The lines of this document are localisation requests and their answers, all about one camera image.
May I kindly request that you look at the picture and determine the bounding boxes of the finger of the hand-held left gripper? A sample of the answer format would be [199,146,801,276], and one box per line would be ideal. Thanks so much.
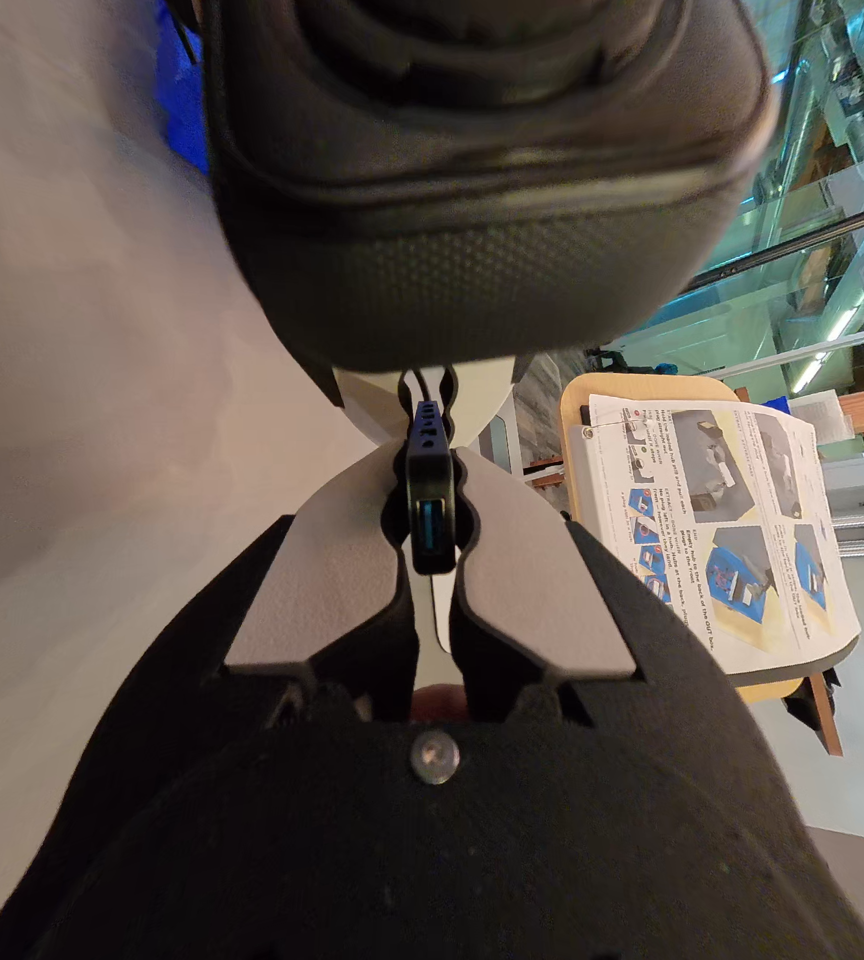
[330,365,412,455]
[443,358,516,450]

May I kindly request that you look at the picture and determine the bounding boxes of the blue plastic bin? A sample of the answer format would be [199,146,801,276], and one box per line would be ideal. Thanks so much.
[154,0,212,175]

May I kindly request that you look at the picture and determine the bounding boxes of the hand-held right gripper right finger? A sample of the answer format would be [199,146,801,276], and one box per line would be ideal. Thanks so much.
[447,447,647,682]

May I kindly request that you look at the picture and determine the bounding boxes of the grey usb hub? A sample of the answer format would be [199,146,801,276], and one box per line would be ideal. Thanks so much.
[404,399,454,577]

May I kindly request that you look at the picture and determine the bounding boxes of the white perforated panel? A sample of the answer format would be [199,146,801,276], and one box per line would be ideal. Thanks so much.
[788,390,853,444]

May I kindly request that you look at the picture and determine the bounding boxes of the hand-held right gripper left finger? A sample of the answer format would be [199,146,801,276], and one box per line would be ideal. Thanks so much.
[223,441,422,678]

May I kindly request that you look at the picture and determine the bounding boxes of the instruction sheet on wooden stand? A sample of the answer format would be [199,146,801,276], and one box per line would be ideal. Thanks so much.
[559,375,864,755]

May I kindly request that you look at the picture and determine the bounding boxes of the printed instruction sheet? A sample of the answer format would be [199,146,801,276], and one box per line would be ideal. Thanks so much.
[588,393,863,676]

